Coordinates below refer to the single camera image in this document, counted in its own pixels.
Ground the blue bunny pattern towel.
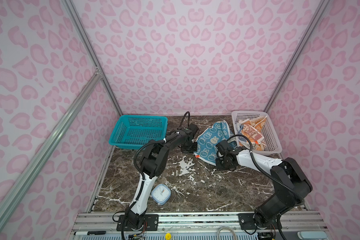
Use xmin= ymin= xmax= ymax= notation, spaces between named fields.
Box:
xmin=194 ymin=121 xmax=233 ymax=166

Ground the white plastic basket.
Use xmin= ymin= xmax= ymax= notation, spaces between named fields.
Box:
xmin=232 ymin=110 xmax=283 ymax=156

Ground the teal plastic basket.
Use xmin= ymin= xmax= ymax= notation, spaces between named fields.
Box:
xmin=109 ymin=115 xmax=168 ymax=150

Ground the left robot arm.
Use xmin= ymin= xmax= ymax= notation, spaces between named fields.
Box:
xmin=119 ymin=123 xmax=199 ymax=231

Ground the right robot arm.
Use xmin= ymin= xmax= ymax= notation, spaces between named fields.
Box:
xmin=216 ymin=147 xmax=313 ymax=228

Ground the orange white towel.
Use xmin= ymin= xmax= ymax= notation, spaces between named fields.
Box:
xmin=235 ymin=116 xmax=267 ymax=151

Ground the light blue alarm clock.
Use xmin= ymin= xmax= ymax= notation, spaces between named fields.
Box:
xmin=151 ymin=184 xmax=172 ymax=206

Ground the clear tube loop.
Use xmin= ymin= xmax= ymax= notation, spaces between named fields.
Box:
xmin=216 ymin=226 xmax=238 ymax=240

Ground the yellow cap object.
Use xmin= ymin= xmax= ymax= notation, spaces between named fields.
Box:
xmin=165 ymin=233 xmax=172 ymax=240

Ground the white grey device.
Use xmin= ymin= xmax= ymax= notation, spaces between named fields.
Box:
xmin=297 ymin=231 xmax=328 ymax=240

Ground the black white marker pen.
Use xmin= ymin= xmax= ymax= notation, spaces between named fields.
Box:
xmin=74 ymin=231 xmax=107 ymax=236

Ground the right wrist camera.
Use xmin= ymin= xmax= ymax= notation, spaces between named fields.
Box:
xmin=216 ymin=140 xmax=233 ymax=158

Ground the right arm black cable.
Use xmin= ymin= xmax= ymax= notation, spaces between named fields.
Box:
xmin=216 ymin=134 xmax=304 ymax=240

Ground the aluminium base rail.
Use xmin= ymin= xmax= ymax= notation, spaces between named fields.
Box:
xmin=70 ymin=211 xmax=332 ymax=240

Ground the right aluminium corner post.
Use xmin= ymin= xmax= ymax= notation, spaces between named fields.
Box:
xmin=264 ymin=0 xmax=332 ymax=114

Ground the aluminium corner frame post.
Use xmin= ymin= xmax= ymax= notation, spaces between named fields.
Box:
xmin=61 ymin=0 xmax=123 ymax=116

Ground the diagonal aluminium frame bar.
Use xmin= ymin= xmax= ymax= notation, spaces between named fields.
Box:
xmin=0 ymin=71 xmax=103 ymax=240

